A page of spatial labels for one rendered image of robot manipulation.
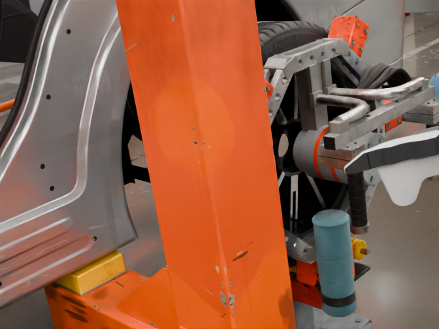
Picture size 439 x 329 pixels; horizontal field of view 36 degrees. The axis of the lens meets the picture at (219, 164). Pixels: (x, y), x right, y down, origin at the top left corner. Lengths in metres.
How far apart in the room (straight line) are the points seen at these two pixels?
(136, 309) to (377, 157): 0.95
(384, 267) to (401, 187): 2.34
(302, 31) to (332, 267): 0.60
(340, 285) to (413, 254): 1.36
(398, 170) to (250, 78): 0.54
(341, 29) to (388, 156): 1.25
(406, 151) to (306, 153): 1.12
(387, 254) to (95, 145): 1.78
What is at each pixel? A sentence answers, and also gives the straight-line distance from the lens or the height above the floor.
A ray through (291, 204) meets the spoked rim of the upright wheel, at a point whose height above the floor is 0.70.
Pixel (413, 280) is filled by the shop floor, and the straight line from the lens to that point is 2.86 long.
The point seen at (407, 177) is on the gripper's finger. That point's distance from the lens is 0.62.
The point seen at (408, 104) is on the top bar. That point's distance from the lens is 1.70.
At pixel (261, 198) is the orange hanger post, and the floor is 0.99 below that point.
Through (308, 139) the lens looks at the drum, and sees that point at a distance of 1.73.
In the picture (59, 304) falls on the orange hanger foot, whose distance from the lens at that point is 1.73.
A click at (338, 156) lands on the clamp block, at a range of 1.49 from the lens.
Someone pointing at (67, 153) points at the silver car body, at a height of 1.01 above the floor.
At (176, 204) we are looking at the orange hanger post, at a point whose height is 1.00.
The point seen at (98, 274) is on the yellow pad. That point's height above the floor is 0.71.
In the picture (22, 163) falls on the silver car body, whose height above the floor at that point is 1.02.
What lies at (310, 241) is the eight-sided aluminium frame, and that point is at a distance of 1.85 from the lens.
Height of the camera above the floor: 1.43
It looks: 19 degrees down
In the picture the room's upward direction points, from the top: 9 degrees counter-clockwise
